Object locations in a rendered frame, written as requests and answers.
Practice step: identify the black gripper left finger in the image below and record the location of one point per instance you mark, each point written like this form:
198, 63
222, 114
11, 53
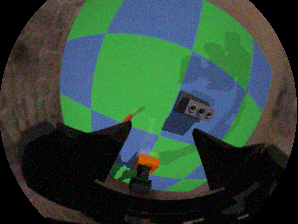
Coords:
100, 148

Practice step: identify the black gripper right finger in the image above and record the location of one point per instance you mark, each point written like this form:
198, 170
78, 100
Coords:
221, 160

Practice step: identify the dark red peg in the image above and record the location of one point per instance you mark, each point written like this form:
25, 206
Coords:
127, 118

